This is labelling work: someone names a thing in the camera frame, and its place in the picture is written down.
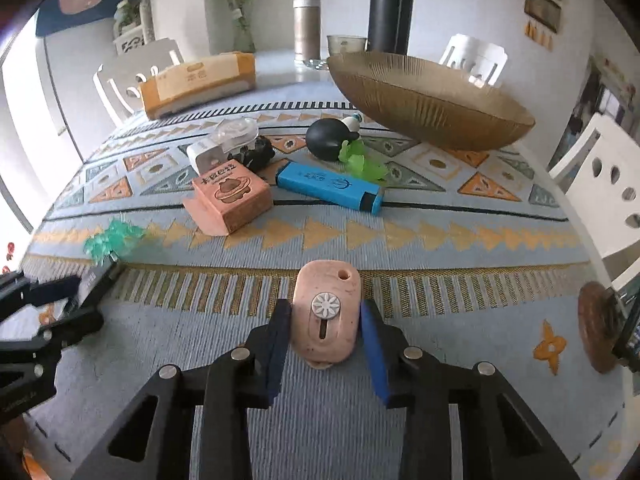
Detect teal green plastic toy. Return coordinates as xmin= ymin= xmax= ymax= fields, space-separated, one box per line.
xmin=84 ymin=218 xmax=145 ymax=263

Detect pink eraser box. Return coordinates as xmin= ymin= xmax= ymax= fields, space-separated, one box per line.
xmin=183 ymin=160 xmax=273 ymax=236

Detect clear correction tape dispenser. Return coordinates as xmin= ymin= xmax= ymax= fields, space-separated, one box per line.
xmin=186 ymin=118 xmax=258 ymax=174

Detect pink utility knife case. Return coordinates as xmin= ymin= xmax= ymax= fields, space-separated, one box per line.
xmin=291 ymin=260 xmax=362 ymax=370

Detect black toy figure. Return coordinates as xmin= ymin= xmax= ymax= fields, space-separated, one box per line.
xmin=239 ymin=136 xmax=276 ymax=174

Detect blue highlighter marker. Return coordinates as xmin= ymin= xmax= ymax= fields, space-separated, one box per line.
xmin=276 ymin=162 xmax=383 ymax=214

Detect black rubber air blower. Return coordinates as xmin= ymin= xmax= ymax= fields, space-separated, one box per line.
xmin=306 ymin=114 xmax=362 ymax=162

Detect light green plastic toy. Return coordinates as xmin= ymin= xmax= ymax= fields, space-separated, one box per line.
xmin=338 ymin=139 xmax=388 ymax=183

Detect patterned woven table mat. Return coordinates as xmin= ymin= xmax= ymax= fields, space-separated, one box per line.
xmin=22 ymin=84 xmax=637 ymax=479

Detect round wicker coaster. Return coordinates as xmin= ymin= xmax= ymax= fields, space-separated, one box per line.
xmin=577 ymin=281 xmax=623 ymax=374

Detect white chair far left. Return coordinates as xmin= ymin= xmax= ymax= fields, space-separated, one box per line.
xmin=93 ymin=38 xmax=183 ymax=126

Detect white chair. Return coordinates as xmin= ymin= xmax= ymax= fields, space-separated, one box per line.
xmin=439 ymin=34 xmax=508 ymax=87
xmin=93 ymin=38 xmax=183 ymax=126
xmin=549 ymin=113 xmax=639 ymax=259

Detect orange tissue pack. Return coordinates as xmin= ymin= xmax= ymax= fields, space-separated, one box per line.
xmin=139 ymin=52 xmax=256 ymax=120

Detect white carved shelf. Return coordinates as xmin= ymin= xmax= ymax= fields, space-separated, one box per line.
xmin=113 ymin=0 xmax=155 ymax=55

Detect white chair right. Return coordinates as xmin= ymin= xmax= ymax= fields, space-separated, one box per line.
xmin=549 ymin=113 xmax=639 ymax=259

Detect glass ashtray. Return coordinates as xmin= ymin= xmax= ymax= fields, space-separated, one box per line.
xmin=303 ymin=60 xmax=328 ymax=70

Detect small glass cup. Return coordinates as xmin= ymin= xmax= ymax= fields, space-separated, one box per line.
xmin=326 ymin=35 xmax=367 ymax=56

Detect amber ribbed glass bowl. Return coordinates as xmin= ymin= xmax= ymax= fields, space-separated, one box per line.
xmin=328 ymin=52 xmax=535 ymax=152

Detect silver thermos bottle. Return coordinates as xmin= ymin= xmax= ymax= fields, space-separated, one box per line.
xmin=293 ymin=0 xmax=321 ymax=63

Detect white chair far centre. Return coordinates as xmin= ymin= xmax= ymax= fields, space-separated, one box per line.
xmin=439 ymin=34 xmax=508 ymax=87

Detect yellow hanging ornaments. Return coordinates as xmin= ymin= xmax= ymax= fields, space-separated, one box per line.
xmin=524 ymin=21 xmax=553 ymax=51

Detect black thermos flask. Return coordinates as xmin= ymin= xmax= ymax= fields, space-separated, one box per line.
xmin=368 ymin=0 xmax=413 ymax=55

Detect lower dark picture frame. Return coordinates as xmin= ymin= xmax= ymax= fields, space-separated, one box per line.
xmin=524 ymin=0 xmax=562 ymax=32

